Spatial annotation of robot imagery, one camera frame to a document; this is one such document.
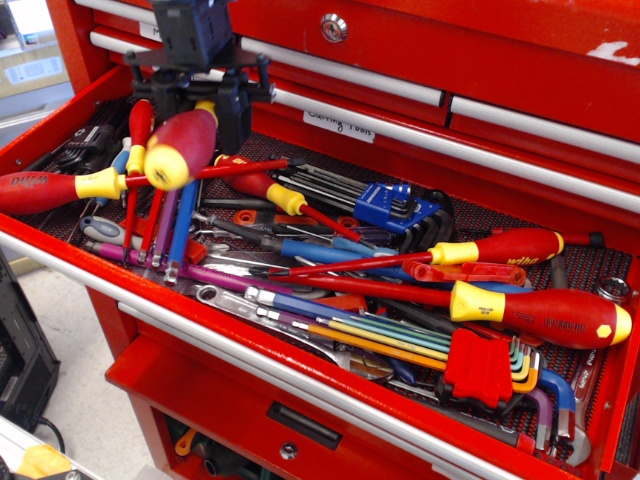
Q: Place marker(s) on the red wiha screwdriver right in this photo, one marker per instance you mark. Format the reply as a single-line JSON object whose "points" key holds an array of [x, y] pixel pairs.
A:
{"points": [[518, 246]]}

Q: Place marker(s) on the red holder coloured hex keys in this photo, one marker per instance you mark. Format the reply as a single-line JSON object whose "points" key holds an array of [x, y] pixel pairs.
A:
{"points": [[490, 372]]}

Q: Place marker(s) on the red tool chest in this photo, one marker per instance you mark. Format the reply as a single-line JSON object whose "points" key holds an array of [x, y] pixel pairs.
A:
{"points": [[512, 53]]}

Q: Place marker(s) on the blue handled screwdriver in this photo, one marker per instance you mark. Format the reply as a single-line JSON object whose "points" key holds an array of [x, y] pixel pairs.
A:
{"points": [[285, 247]]}

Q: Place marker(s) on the small red screwdriver upper left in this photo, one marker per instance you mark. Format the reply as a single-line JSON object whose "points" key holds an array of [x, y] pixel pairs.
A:
{"points": [[141, 125]]}

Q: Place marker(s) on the black box on floor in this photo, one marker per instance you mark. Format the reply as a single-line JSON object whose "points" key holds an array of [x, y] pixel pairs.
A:
{"points": [[29, 368]]}

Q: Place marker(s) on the large red screwdriver right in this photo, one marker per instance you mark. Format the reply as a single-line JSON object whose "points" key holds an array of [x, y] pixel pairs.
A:
{"points": [[565, 317]]}

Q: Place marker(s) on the black torx key set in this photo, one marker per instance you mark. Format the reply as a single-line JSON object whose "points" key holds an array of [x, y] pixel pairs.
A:
{"points": [[92, 147]]}

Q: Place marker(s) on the silver socket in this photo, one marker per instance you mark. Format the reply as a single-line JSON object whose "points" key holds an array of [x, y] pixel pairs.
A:
{"points": [[614, 289]]}

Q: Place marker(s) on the magenta long hex key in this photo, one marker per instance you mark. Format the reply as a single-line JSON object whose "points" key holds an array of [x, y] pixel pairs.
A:
{"points": [[196, 272]]}

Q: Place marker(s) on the red plastic key holder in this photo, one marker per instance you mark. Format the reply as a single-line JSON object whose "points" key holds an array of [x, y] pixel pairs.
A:
{"points": [[468, 271]]}

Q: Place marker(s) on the grey handled small screwdriver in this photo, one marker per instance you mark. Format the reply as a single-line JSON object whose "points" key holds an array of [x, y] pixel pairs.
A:
{"points": [[100, 230]]}

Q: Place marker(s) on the white cutting tools label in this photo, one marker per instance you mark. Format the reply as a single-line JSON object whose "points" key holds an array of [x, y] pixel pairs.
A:
{"points": [[339, 127]]}

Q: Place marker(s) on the large red screwdriver left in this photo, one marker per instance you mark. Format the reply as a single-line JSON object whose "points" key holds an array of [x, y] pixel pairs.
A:
{"points": [[26, 193]]}

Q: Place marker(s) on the open red drawer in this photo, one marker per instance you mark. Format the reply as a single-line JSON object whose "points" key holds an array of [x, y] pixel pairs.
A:
{"points": [[304, 418]]}

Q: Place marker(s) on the white markers label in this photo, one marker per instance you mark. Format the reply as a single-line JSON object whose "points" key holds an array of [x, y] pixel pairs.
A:
{"points": [[150, 31]]}

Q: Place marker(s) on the large red screwdriver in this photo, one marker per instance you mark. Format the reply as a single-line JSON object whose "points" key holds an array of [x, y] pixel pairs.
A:
{"points": [[26, 193], [565, 317]]}

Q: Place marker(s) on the blue hex key set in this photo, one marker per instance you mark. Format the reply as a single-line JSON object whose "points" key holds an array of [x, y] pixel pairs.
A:
{"points": [[417, 223]]}

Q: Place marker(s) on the short red yellow screwdriver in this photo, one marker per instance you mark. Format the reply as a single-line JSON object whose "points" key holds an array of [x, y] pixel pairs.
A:
{"points": [[258, 183]]}

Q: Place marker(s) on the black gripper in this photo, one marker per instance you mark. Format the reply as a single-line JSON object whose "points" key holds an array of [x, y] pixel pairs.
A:
{"points": [[200, 58]]}

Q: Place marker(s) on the silver chest lock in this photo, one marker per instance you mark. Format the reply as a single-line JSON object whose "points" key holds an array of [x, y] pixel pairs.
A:
{"points": [[334, 28]]}

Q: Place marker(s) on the black holder coloured hex keys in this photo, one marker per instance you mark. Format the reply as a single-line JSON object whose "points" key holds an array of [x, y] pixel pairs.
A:
{"points": [[173, 233]]}

